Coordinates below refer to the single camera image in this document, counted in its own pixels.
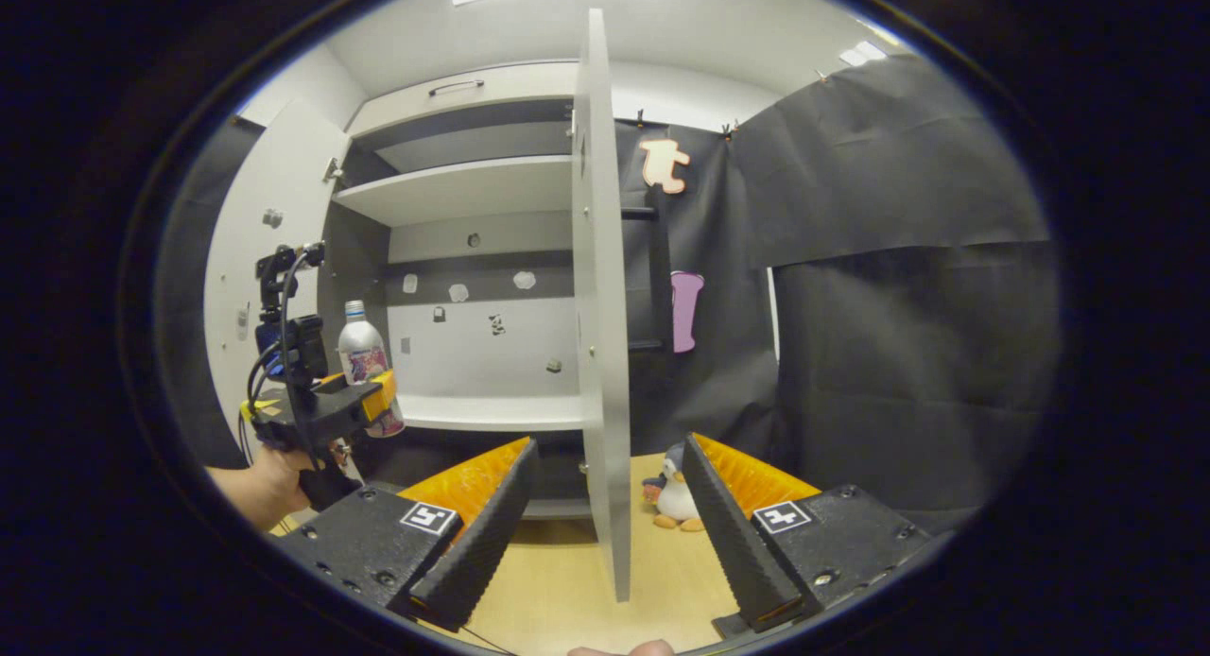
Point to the small ceiling light panel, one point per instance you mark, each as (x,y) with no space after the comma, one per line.
(862,53)

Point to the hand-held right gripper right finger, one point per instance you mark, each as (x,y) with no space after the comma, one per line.
(737,543)

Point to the black backdrop cloth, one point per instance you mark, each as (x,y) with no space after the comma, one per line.
(898,353)

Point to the silver bottle with colourful label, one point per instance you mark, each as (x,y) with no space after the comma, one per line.
(359,339)

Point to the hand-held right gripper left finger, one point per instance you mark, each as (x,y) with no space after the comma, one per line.
(482,543)

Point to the grey cabinet door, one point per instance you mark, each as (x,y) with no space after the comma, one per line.
(600,353)
(284,183)

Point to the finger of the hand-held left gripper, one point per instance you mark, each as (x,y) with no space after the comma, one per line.
(378,396)

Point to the black metal rack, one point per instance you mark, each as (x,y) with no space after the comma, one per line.
(659,259)

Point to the grey cabinet with shelves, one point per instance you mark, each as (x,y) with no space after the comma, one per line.
(463,188)

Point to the penguin plush toy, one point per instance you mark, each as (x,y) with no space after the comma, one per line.
(676,500)

